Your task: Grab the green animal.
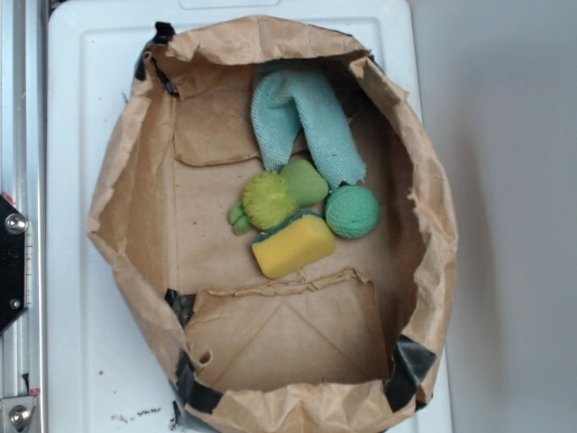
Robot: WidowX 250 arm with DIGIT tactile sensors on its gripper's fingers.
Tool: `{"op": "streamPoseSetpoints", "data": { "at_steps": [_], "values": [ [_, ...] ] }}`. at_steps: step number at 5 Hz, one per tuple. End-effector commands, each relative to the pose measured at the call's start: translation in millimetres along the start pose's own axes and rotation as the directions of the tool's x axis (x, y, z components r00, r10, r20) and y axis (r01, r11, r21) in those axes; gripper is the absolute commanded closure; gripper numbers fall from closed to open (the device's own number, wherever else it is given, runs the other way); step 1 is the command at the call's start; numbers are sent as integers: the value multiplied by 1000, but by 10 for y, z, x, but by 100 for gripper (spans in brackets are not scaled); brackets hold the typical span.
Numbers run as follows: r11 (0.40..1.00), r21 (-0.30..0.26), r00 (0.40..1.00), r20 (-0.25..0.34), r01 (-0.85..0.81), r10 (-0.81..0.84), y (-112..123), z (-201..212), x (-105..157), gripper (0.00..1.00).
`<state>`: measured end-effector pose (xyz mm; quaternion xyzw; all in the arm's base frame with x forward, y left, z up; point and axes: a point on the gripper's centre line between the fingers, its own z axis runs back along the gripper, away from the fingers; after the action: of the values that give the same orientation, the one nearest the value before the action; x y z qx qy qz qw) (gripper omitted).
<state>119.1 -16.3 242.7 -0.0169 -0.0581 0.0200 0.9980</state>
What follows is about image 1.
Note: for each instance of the yellow green sponge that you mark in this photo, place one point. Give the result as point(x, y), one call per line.
point(303, 239)

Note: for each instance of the brown paper bag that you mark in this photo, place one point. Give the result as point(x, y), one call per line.
point(351, 343)

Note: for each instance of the green knitted ball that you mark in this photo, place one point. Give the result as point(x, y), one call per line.
point(352, 211)

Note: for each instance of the white plastic tray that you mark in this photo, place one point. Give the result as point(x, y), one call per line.
point(102, 376)

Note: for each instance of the black corner bracket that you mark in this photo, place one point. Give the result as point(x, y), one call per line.
point(14, 261)

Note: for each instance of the green plush animal toy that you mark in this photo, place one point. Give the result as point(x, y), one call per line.
point(272, 197)

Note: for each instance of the silver corner bracket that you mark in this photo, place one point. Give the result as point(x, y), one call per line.
point(17, 414)

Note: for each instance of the aluminium frame rail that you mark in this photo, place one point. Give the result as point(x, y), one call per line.
point(24, 26)

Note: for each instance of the light blue cloth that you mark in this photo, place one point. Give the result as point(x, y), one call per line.
point(290, 98)

